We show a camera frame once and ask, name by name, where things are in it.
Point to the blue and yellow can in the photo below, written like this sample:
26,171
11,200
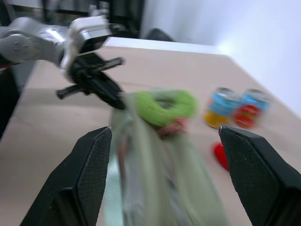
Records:
217,108

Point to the dark shelving unit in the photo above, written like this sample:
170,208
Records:
122,14

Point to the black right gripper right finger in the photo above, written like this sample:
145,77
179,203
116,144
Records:
256,174

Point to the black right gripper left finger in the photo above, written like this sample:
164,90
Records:
89,169

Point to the small red object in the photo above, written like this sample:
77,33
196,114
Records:
219,153

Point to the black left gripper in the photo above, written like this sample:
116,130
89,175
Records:
85,70

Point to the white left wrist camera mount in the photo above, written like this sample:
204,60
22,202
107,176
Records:
90,27

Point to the clear plastic bag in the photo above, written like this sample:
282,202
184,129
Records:
164,179

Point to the black bulky object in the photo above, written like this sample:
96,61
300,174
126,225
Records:
8,103

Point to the black chair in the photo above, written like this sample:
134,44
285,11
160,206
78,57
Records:
158,35

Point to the blue and red can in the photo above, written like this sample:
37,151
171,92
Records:
250,110

